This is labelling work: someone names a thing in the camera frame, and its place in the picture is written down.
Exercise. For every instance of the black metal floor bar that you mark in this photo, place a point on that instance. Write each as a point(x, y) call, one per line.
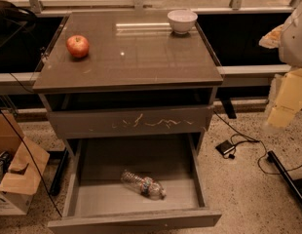
point(295, 185)

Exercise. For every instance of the black power adapter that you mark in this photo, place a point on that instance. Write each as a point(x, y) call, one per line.
point(225, 147)

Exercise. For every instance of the scratched grey top drawer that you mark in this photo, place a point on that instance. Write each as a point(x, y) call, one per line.
point(130, 122)

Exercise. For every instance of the clear plastic water bottle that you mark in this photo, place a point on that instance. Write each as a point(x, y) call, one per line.
point(144, 186)

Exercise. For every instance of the open grey middle drawer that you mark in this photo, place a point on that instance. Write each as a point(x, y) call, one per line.
point(98, 202)

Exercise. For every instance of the black stand foot left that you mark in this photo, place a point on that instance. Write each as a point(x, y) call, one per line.
point(61, 157)

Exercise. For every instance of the black bag on ledge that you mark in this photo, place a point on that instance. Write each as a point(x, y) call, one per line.
point(14, 19)

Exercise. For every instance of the white ceramic bowl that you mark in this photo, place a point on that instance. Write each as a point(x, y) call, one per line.
point(182, 21)

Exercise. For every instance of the red apple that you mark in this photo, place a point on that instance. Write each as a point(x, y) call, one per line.
point(78, 46)

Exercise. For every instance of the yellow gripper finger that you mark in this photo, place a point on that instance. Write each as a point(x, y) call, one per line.
point(272, 39)
point(285, 98)

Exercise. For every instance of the open cardboard box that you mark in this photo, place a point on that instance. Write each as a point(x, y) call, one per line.
point(22, 162)

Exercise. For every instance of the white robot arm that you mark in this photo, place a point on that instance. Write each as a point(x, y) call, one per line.
point(290, 48)

